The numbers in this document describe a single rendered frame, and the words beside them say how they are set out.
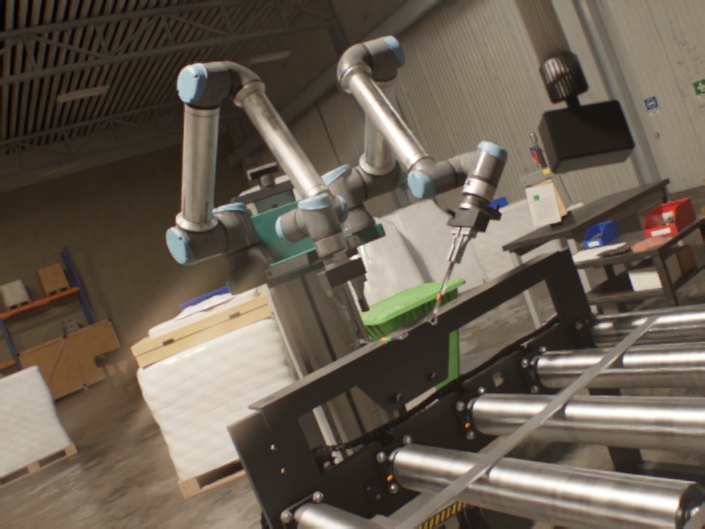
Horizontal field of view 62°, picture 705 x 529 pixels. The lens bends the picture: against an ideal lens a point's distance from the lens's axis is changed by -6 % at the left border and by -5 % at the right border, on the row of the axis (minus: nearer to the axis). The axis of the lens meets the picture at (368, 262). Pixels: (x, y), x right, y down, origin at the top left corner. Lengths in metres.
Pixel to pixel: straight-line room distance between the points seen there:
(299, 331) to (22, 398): 7.14
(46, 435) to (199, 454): 4.66
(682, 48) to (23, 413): 11.97
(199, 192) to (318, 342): 0.88
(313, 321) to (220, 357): 2.32
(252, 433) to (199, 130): 1.02
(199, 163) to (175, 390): 3.09
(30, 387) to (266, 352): 5.12
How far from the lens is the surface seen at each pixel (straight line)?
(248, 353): 4.92
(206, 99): 2.04
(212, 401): 5.00
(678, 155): 12.55
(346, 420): 2.75
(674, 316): 2.00
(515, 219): 8.49
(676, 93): 12.36
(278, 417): 1.53
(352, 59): 2.14
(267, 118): 2.02
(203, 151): 2.12
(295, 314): 2.60
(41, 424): 9.47
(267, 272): 2.37
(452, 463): 1.46
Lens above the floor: 1.48
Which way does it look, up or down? 3 degrees down
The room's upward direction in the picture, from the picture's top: 21 degrees counter-clockwise
